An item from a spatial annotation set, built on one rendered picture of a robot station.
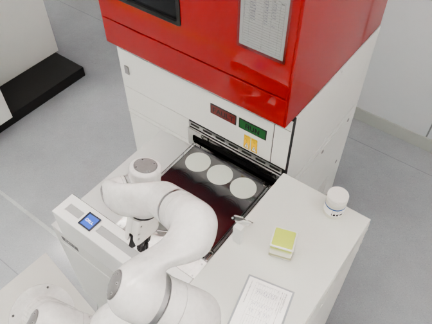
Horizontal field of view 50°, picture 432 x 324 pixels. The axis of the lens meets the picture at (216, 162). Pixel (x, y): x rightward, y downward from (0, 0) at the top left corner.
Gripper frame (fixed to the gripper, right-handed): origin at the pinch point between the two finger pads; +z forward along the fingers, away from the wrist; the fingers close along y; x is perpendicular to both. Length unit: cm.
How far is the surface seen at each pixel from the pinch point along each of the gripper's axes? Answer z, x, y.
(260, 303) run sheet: 7.5, 36.4, -11.1
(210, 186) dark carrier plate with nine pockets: 7.8, -4.8, -43.2
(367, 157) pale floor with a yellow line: 68, 22, -195
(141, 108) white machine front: 6, -56, -62
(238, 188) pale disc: 6.6, 4.4, -48.5
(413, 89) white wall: 22, 29, -215
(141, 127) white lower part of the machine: 19, -58, -64
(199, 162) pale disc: 6, -15, -50
